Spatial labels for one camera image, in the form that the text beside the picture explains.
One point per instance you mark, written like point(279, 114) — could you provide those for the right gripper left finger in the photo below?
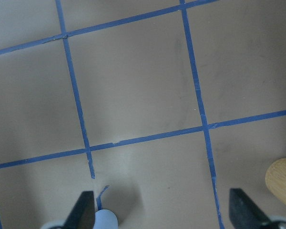
point(82, 215)

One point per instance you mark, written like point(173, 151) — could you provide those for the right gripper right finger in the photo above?
point(244, 213)

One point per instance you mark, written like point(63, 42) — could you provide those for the light blue plastic cup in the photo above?
point(105, 219)

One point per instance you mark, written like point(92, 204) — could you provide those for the bamboo chopstick holder cup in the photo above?
point(275, 179)

